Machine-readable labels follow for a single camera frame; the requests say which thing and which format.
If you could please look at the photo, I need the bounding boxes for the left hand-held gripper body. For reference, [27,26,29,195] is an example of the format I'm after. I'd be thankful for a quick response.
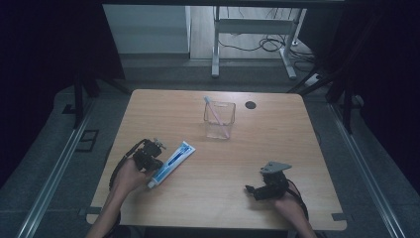
[132,137,167,173]

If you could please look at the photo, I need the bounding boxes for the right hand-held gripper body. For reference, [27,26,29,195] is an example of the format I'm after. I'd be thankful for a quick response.
[253,161,293,201]

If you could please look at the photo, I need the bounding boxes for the white and blue toothpaste tube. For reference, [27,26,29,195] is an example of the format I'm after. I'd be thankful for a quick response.
[146,140,197,190]

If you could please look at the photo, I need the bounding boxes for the person's left hand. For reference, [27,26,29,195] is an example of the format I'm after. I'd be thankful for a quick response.
[113,157,155,196]

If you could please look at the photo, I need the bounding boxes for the person's right hand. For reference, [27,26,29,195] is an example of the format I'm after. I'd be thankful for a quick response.
[272,190,307,223]

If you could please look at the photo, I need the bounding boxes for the clear square plastic cup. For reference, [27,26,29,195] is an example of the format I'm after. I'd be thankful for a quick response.
[203,100,237,141]

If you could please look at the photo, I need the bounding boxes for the black metal stand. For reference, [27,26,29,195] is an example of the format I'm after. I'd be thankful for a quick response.
[286,62,365,135]
[61,63,131,130]

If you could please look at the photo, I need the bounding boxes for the white power strip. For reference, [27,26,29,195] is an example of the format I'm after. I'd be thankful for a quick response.
[304,74,321,88]

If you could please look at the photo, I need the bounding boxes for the white cabinet panel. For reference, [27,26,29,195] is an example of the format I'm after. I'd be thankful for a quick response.
[102,4,192,55]

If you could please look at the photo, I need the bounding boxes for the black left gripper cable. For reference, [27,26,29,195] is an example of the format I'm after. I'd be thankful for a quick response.
[108,138,148,192]

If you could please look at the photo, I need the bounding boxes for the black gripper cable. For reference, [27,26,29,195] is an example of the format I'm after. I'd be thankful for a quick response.
[108,138,148,192]
[285,178,310,221]

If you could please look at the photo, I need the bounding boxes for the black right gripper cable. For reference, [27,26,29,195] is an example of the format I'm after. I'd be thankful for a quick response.
[285,178,310,221]

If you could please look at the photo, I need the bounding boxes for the metal floor rail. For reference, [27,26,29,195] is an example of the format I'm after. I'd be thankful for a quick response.
[15,98,97,238]
[327,102,399,238]

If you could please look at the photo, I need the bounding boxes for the black floor cables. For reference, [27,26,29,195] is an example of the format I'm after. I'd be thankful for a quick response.
[217,7,316,73]

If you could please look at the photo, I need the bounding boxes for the white metal desk frame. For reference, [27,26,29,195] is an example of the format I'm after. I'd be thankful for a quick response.
[211,5,307,81]

